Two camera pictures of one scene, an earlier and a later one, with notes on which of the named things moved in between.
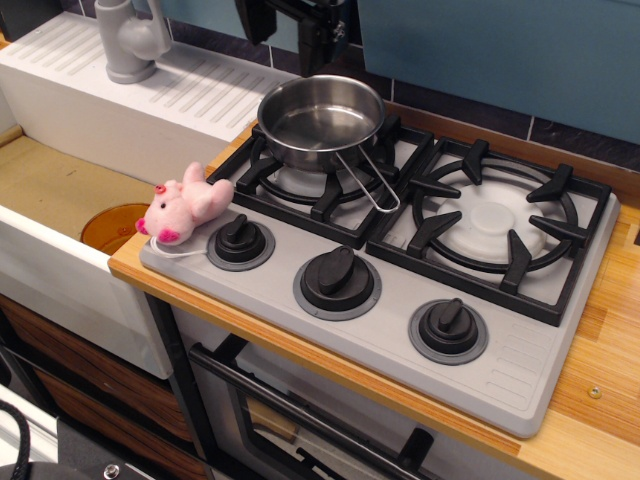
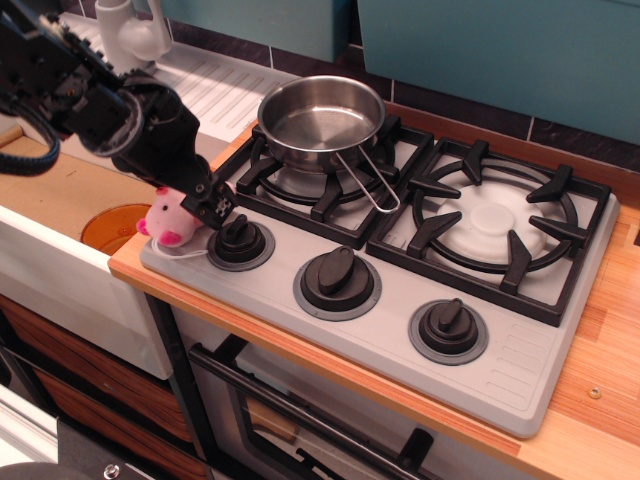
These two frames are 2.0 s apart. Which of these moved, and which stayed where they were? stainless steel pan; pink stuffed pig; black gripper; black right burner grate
Moved: black gripper
Stayed: black right burner grate; pink stuffed pig; stainless steel pan
